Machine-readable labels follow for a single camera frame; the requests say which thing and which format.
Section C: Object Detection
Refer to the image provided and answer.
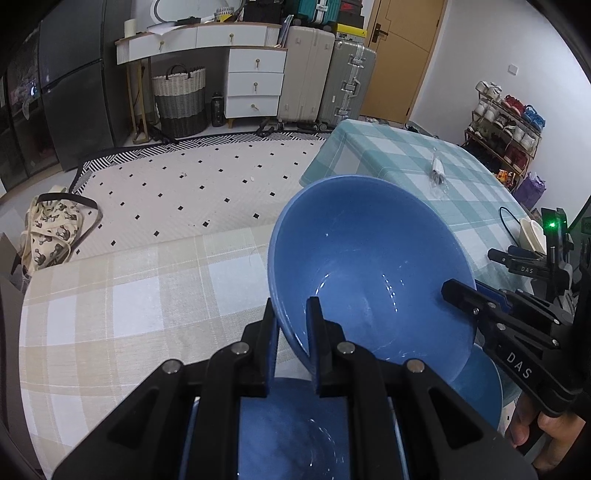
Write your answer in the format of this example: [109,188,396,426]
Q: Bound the black case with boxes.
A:
[339,0,365,26]

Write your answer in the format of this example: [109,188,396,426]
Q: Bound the person's right hand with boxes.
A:
[505,397,583,474]

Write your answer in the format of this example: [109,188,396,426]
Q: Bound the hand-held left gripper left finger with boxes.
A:
[53,298,280,480]

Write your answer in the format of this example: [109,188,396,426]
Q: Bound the clear plastic packet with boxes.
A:
[429,154,448,199]

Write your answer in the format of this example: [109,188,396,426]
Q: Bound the woven laundry basket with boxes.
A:
[152,65,208,138]

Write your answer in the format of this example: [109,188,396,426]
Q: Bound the black bag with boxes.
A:
[242,0,282,23]

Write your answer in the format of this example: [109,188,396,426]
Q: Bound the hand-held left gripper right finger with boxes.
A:
[305,296,513,480]

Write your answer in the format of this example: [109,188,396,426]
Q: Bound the beige suitcase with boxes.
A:
[277,25,335,125]

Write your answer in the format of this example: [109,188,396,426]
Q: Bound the black refrigerator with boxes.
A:
[39,0,134,171]

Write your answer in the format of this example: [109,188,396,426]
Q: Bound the blue bowl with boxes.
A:
[178,346,504,480]
[268,175,477,381]

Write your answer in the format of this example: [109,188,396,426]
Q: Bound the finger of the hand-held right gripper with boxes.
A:
[441,278,564,352]
[475,281,576,326]

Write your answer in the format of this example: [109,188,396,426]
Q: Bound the purple bag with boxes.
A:
[513,172,546,208]

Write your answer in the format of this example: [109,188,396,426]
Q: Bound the white desk with drawers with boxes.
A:
[115,21,288,144]

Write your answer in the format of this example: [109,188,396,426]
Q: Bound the printed tote bag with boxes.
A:
[18,191,105,273]

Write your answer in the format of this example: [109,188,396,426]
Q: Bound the wooden door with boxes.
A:
[360,0,448,124]

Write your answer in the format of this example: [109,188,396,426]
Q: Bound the teal suitcase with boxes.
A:
[284,0,342,26]

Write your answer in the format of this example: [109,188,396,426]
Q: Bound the cream round object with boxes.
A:
[519,217,546,254]

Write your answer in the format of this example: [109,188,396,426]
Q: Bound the silver suitcase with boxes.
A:
[318,39,377,130]

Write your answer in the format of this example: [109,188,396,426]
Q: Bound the beige plaid tablecloth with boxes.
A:
[18,226,305,467]

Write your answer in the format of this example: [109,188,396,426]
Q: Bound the oval mirror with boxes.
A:
[154,0,245,24]

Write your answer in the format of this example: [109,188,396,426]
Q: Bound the black cable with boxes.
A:
[500,206,523,246]

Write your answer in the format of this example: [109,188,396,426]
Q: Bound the shoe rack with shoes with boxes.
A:
[466,80,548,174]

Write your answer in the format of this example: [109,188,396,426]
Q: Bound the teal plaid tablecloth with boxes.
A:
[299,119,536,407]

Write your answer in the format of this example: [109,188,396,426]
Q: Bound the white diamond pattern rug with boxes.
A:
[69,130,333,259]

